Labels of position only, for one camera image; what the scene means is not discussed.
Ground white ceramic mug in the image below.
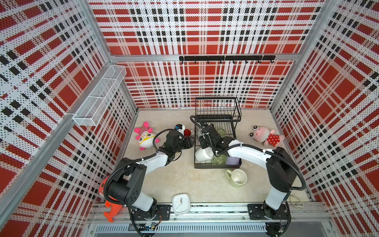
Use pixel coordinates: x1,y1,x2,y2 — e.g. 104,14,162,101
195,147,214,162

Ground green transparent glass mug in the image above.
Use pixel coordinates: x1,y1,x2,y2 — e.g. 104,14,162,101
211,155,228,166

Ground lilac plastic cup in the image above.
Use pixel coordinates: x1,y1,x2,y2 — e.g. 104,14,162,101
226,157,240,166

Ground tall green glass cup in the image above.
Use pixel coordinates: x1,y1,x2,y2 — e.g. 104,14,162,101
217,128,226,138

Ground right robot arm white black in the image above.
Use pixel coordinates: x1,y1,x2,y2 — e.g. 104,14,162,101
196,124,307,219

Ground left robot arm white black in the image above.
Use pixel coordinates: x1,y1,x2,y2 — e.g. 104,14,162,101
103,129,195,219

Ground white mug red inside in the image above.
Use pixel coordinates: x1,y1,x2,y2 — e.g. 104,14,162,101
184,128,194,137

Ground pink white owl plush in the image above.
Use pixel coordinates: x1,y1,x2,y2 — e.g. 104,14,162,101
134,121,156,151

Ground light green ceramic mug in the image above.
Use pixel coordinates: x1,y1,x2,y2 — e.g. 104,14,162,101
225,169,248,188

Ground pink pig plush red dress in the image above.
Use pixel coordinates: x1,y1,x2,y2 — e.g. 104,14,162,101
249,126,285,148

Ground white square alarm clock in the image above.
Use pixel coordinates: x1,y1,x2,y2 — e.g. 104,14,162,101
172,193,191,215

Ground red monster plush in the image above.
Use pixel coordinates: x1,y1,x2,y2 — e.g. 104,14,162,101
98,177,123,223

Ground beige rubber band loop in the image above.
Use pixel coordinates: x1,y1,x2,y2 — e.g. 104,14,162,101
289,194,305,209

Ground black wire dish rack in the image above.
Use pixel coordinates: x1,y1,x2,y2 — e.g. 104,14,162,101
194,96,242,169

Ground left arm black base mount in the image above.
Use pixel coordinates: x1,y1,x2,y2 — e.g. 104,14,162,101
131,204,171,221

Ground black wall hook rail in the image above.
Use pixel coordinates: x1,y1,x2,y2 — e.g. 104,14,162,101
179,55,276,62

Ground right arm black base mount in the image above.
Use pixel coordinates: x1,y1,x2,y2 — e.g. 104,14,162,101
247,203,291,221

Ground white wire wall basket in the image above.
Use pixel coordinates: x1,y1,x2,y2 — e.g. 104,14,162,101
73,65,126,126

